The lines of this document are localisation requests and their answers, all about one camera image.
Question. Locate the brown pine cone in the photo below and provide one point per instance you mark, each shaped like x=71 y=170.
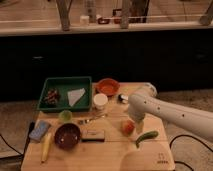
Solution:
x=52 y=97

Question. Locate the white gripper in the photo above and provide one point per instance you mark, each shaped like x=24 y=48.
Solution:
x=139 y=126

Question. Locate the green tray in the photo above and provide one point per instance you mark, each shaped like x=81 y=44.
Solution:
x=64 y=85

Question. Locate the green cucumber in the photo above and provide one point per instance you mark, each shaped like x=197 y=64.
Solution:
x=145 y=136

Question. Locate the white cloth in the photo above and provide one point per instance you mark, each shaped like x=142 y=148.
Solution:
x=75 y=95

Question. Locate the green cup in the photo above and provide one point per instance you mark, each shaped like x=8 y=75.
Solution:
x=65 y=116

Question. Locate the yellow banana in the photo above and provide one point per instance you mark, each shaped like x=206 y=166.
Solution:
x=46 y=146

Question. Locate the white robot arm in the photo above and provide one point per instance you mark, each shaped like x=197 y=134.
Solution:
x=143 y=100

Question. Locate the dark purple bowl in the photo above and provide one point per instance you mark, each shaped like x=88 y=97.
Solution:
x=67 y=136

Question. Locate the metal spoon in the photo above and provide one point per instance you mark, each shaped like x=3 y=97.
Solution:
x=85 y=121

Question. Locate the blue sponge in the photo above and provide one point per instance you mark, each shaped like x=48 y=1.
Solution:
x=39 y=131

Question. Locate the orange bowl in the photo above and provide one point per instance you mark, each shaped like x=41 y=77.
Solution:
x=107 y=86

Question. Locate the white jar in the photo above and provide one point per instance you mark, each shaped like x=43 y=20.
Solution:
x=100 y=101

